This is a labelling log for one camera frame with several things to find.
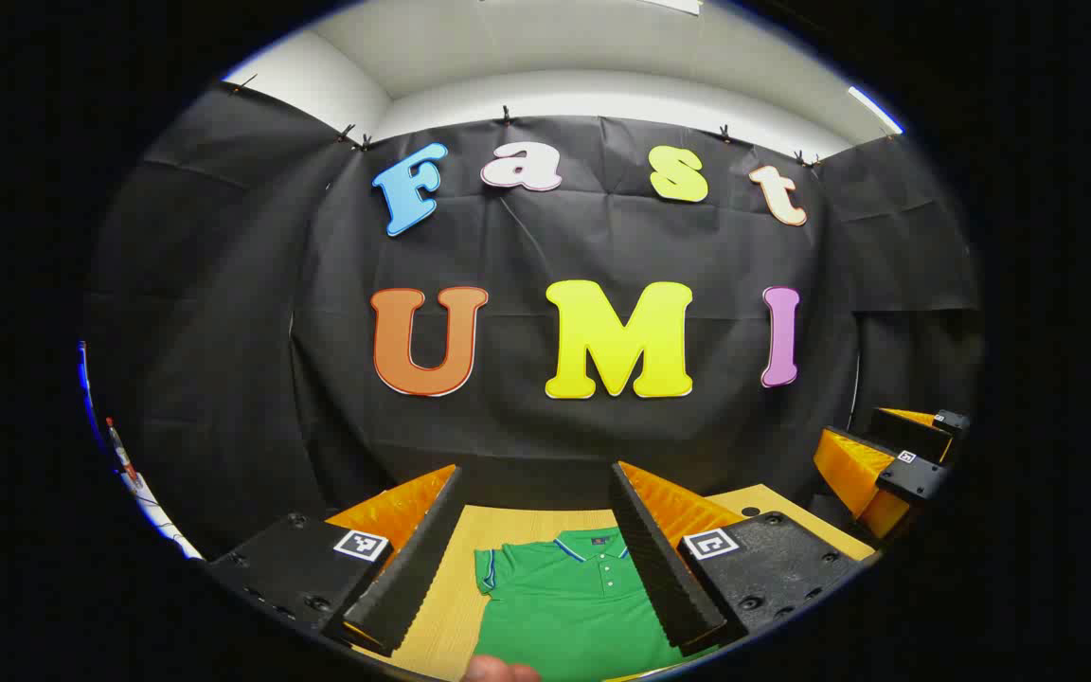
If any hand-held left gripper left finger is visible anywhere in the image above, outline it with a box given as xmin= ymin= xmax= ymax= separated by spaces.
xmin=207 ymin=462 xmax=466 ymax=657

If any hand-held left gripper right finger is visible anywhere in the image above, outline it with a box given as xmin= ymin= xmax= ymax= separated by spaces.
xmin=608 ymin=460 xmax=867 ymax=657

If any green T-shirt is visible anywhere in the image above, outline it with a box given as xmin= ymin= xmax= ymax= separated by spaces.
xmin=473 ymin=527 xmax=712 ymax=682

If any white printed object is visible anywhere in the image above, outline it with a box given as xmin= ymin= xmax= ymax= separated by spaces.
xmin=105 ymin=417 xmax=206 ymax=562

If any red-capped pen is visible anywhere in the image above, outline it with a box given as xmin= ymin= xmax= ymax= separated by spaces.
xmin=106 ymin=417 xmax=141 ymax=486

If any black backdrop cloth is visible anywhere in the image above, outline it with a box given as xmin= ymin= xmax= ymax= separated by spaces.
xmin=81 ymin=81 xmax=987 ymax=560

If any row of black clips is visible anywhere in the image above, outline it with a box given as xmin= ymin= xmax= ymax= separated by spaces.
xmin=228 ymin=74 xmax=899 ymax=170

